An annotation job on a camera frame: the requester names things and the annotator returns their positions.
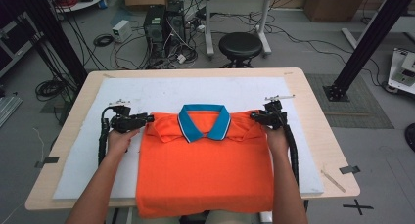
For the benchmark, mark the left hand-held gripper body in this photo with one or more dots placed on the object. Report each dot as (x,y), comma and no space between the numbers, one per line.
(125,123)

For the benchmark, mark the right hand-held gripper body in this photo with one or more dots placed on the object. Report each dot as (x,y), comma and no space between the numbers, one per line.
(274,118)

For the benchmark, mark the orange polo shirt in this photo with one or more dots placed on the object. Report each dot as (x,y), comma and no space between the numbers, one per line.
(202,171)

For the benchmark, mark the person's left hand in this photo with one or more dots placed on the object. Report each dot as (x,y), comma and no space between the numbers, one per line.
(119,144)

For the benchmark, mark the person's right hand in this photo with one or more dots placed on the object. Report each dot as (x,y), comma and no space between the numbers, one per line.
(278,142)

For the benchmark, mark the white foam board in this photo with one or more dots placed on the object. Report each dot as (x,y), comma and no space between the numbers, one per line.
(163,90)

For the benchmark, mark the light wooden table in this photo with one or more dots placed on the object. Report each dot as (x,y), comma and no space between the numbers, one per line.
(313,119)

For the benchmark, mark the black round stool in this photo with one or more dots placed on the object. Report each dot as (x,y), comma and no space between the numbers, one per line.
(240,44)

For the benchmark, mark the grey floor mat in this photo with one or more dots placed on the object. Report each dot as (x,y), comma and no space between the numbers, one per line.
(359,110)

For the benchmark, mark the grey tape piece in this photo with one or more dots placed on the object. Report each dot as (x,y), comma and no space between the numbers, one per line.
(349,169)
(49,161)

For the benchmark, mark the thin wooden stick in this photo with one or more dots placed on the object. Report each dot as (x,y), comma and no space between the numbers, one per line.
(332,181)

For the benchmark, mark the black computer tower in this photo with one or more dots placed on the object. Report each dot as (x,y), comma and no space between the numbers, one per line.
(154,28)

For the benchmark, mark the small white box device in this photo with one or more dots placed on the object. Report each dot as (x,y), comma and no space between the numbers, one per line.
(121,31)

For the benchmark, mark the person's legs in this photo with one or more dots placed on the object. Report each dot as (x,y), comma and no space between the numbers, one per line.
(235,218)

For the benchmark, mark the black tape cross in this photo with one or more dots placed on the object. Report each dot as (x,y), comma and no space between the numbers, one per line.
(358,207)

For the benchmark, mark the round white table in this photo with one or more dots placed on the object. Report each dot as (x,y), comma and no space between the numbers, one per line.
(94,2)

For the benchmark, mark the closed cardboard box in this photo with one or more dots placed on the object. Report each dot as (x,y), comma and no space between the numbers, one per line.
(332,5)

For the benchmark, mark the white machine base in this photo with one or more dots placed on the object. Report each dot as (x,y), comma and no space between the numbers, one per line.
(403,70)

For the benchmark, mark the black metal post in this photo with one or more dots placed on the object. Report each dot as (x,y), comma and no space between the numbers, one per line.
(62,44)
(365,44)

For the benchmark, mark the silver aluminium rail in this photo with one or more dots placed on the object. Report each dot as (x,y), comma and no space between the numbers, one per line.
(8,108)

